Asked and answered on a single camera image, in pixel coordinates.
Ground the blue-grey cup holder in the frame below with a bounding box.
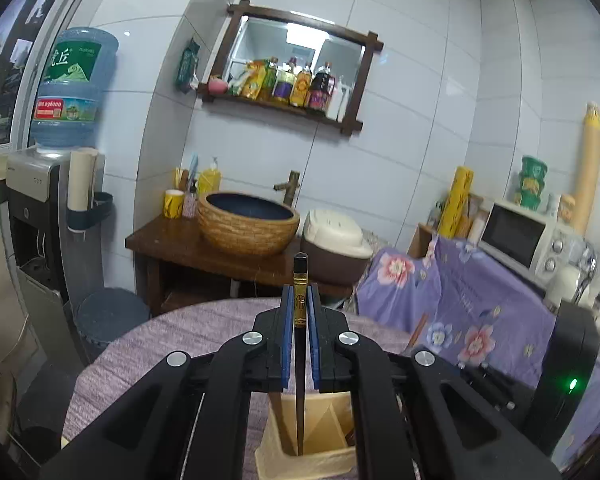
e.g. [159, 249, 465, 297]
[65, 191, 115, 232]

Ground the yellow label bottle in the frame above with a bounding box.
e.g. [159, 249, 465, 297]
[290, 62, 313, 108]

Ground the tall beige cylinder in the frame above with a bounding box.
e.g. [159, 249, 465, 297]
[572, 101, 600, 236]

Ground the white plastic bottle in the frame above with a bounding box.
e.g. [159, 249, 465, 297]
[330, 77, 349, 122]

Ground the woven pattern wash basin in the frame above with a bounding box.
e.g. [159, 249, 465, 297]
[197, 191, 301, 258]

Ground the blue water bottle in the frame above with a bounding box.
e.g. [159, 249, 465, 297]
[32, 27, 120, 153]

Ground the small patterned pump bottle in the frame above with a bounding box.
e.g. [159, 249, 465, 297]
[182, 180, 199, 218]

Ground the yellow cup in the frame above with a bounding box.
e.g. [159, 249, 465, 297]
[164, 189, 185, 219]

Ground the green-yellow oil bottle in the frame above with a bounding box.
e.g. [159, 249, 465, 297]
[260, 57, 278, 102]

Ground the white and brown rice cooker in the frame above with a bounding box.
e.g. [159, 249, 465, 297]
[300, 209, 376, 286]

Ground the purple label bottle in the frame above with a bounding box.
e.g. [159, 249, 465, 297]
[272, 57, 298, 106]

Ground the dark wooden counter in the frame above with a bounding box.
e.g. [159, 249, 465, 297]
[126, 215, 371, 318]

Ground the purple woven tablecloth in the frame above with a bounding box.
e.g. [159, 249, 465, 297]
[62, 297, 416, 480]

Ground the small wooden box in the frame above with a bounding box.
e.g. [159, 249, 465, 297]
[407, 222, 438, 261]

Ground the black chopstick with gold band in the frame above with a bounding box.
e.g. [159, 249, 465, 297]
[292, 252, 308, 456]

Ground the yellow soap dispenser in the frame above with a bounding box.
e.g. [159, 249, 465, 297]
[197, 157, 222, 196]

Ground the wooden framed mirror shelf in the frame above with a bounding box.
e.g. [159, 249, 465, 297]
[197, 1, 385, 136]

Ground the yellow seasoning packet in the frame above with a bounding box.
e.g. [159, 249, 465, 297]
[240, 62, 266, 100]

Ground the yellow wrapped roll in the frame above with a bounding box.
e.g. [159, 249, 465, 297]
[437, 166, 475, 238]

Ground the purple floral cloth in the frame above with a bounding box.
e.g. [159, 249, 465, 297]
[355, 235, 600, 466]

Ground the window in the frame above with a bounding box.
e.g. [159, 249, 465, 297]
[0, 0, 81, 151]

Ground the green hanging packet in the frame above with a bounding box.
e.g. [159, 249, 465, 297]
[175, 40, 201, 93]

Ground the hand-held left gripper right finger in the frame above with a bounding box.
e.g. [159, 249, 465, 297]
[307, 284, 563, 480]

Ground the brass faucet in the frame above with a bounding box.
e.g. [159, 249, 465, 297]
[274, 170, 301, 207]

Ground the dark sauce bottle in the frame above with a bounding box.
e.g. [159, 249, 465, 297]
[307, 62, 336, 113]

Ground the grey-blue trash bin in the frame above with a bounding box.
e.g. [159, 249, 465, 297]
[75, 287, 151, 361]

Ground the beige perforated utensil holder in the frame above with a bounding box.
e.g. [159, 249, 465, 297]
[255, 390, 362, 480]

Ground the white microwave oven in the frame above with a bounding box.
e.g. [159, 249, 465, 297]
[479, 199, 578, 286]

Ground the grey water dispenser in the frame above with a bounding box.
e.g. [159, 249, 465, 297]
[0, 147, 106, 361]

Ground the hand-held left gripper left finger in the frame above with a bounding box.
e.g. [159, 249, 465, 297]
[40, 284, 297, 480]

